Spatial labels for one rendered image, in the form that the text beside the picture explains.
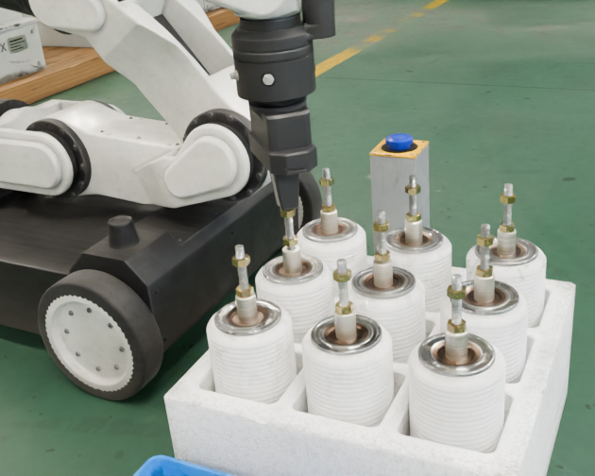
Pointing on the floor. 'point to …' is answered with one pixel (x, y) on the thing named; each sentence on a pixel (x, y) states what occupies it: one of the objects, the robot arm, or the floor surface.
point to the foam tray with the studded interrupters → (541, 431)
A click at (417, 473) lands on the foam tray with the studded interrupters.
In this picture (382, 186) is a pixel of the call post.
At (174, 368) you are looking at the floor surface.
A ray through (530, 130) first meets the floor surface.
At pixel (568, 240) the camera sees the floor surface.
